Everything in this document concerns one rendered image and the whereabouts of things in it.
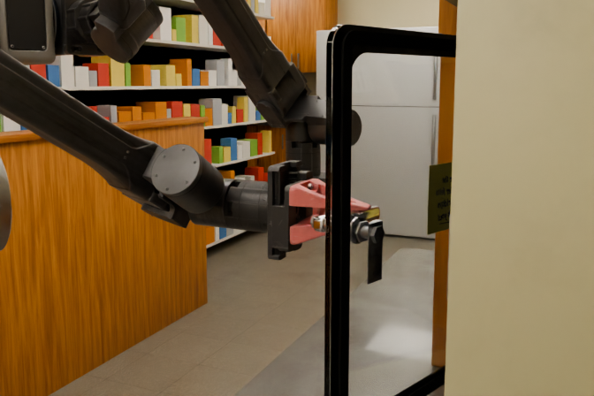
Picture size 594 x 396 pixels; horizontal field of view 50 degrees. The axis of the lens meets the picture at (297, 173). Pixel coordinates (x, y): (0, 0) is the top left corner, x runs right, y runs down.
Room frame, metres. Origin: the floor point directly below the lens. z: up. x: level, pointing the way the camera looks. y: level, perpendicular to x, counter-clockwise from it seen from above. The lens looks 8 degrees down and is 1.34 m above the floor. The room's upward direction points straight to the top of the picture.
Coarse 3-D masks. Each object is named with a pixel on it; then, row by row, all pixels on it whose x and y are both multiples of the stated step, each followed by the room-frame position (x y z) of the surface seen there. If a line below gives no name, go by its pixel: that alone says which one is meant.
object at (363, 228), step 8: (360, 224) 0.59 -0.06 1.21; (368, 224) 0.60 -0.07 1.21; (376, 224) 0.58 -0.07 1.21; (360, 232) 0.59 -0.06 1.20; (368, 232) 0.58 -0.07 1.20; (376, 232) 0.58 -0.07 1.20; (384, 232) 0.59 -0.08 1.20; (360, 240) 0.59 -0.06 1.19; (368, 240) 0.58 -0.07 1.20; (376, 240) 0.58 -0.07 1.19; (368, 248) 0.57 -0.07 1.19; (376, 248) 0.58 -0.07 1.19; (368, 256) 0.58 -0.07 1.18; (376, 256) 0.58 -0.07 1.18; (368, 264) 0.58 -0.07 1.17; (376, 264) 0.58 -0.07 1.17; (368, 272) 0.58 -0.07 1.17; (376, 272) 0.58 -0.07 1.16; (368, 280) 0.58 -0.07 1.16; (376, 280) 0.58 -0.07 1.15
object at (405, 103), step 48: (384, 96) 0.62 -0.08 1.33; (432, 96) 0.68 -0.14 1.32; (384, 144) 0.62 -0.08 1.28; (432, 144) 0.68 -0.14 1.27; (384, 192) 0.62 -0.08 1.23; (432, 192) 0.68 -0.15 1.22; (384, 240) 0.62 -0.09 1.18; (432, 240) 0.68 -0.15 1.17; (384, 288) 0.62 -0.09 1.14; (432, 288) 0.69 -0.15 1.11; (384, 336) 0.62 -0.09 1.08; (432, 336) 0.69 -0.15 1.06; (384, 384) 0.62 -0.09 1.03
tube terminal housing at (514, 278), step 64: (512, 0) 0.48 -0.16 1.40; (576, 0) 0.46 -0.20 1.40; (512, 64) 0.48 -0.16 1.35; (576, 64) 0.46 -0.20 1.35; (512, 128) 0.48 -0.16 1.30; (576, 128) 0.46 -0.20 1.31; (512, 192) 0.48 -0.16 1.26; (576, 192) 0.46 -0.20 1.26; (512, 256) 0.48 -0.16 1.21; (576, 256) 0.46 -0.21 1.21; (448, 320) 0.50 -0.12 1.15; (512, 320) 0.48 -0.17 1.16; (576, 320) 0.46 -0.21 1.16; (448, 384) 0.50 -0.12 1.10; (512, 384) 0.48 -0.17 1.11; (576, 384) 0.46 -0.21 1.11
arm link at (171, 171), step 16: (160, 160) 0.67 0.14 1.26; (176, 160) 0.66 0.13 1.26; (192, 160) 0.66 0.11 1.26; (144, 176) 0.67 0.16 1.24; (160, 176) 0.66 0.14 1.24; (176, 176) 0.65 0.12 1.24; (192, 176) 0.65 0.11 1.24; (208, 176) 0.66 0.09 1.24; (160, 192) 0.65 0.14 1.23; (176, 192) 0.64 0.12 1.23; (192, 192) 0.65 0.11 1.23; (208, 192) 0.67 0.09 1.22; (144, 208) 0.74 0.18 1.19; (176, 208) 0.73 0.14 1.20; (192, 208) 0.67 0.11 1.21; (208, 208) 0.68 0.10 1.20; (176, 224) 0.75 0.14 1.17
